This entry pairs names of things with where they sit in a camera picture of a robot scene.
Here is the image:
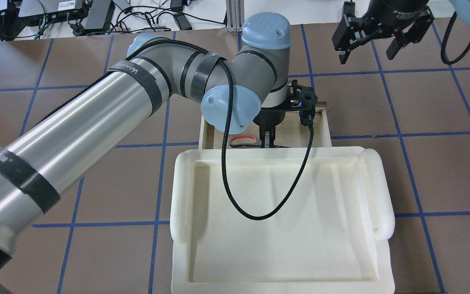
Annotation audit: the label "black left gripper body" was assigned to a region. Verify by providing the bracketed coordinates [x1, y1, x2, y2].
[253, 80, 318, 130]

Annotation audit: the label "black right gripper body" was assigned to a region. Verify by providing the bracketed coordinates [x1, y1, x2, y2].
[332, 0, 435, 51]

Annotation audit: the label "wooden drawer with white handle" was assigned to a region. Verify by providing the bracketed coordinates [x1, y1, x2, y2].
[198, 101, 333, 150]

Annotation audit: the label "grey orange handled scissors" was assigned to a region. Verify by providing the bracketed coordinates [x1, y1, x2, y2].
[228, 135, 287, 148]

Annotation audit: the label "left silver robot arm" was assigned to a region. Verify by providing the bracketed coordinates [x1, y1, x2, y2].
[0, 12, 317, 270]

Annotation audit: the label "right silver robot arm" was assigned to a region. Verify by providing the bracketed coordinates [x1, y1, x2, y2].
[332, 0, 470, 65]

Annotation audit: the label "white foam tray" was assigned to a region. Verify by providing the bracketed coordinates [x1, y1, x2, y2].
[170, 146, 395, 294]

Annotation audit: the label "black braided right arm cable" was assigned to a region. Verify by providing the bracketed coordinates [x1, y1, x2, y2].
[440, 11, 470, 66]

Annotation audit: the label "aluminium frame post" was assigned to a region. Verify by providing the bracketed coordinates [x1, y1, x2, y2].
[225, 0, 245, 32]

